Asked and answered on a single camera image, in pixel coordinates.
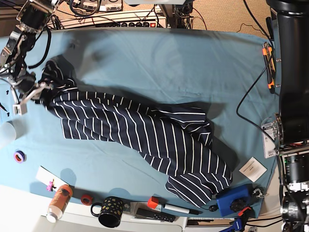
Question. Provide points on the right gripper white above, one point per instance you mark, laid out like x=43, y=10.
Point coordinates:
x=41, y=93

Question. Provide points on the navy white striped t-shirt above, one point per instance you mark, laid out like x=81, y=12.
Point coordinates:
x=174, y=140

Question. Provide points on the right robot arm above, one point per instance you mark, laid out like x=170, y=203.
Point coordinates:
x=33, y=18

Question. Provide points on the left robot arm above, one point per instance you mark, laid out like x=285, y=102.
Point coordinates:
x=292, y=119

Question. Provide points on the translucent white cup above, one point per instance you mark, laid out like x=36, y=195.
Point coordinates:
x=7, y=134

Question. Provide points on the purple tape roll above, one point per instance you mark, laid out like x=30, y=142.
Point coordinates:
x=19, y=156

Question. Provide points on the white paper sheet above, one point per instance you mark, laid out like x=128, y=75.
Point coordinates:
x=44, y=176

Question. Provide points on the orange bottle white cap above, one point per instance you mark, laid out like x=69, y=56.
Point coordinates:
x=59, y=203

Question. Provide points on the red tape roll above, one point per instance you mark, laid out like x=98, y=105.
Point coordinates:
x=86, y=199

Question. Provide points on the black power strip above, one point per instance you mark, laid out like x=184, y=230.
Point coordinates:
x=144, y=24

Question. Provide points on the black mug gold pattern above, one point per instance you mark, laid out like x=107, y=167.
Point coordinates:
x=111, y=210

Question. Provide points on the orange red cube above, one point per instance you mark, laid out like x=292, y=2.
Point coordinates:
x=153, y=202

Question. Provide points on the black remote control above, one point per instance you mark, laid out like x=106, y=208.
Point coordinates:
x=155, y=215

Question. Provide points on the white black marker pen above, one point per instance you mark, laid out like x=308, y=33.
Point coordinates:
x=181, y=209

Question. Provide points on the blue plastic box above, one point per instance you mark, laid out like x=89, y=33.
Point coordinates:
x=227, y=196

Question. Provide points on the black knob on box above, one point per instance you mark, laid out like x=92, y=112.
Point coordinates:
x=238, y=204

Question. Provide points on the white square paper packet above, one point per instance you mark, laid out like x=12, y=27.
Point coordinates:
x=253, y=169

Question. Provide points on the clear plastic blister pack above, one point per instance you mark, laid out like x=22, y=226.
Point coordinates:
x=268, y=145

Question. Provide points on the orange black utility knife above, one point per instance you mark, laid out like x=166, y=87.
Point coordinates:
x=271, y=71

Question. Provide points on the blue orange clamp bottom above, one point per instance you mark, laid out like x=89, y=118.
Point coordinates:
x=239, y=223

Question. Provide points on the silver carabiner keyring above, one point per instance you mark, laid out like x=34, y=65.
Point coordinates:
x=257, y=193

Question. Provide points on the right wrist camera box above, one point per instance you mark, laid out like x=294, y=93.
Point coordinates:
x=20, y=109

